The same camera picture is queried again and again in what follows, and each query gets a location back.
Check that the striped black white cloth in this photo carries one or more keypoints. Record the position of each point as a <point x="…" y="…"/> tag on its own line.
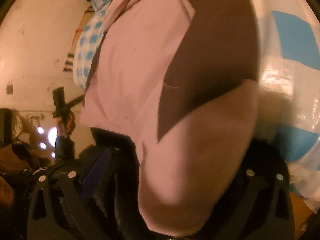
<point x="69" y="63"/>

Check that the blue checkered plastic bed cover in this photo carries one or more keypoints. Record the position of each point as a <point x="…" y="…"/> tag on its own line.
<point x="289" y="89"/>

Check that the pink and brown garment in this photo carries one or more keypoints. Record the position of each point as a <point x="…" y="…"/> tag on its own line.
<point x="180" y="79"/>

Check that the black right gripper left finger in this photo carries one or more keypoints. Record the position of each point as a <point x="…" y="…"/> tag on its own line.
<point x="63" y="205"/>

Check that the person's head with hair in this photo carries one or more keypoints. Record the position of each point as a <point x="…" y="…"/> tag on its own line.
<point x="17" y="132"/>

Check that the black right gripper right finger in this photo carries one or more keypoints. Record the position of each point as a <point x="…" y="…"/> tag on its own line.
<point x="265" y="209"/>

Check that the person's left hand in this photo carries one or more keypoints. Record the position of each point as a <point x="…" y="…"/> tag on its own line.
<point x="66" y="124"/>

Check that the blue checkered wrapped pillow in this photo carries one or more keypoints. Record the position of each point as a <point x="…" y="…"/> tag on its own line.
<point x="88" y="42"/>

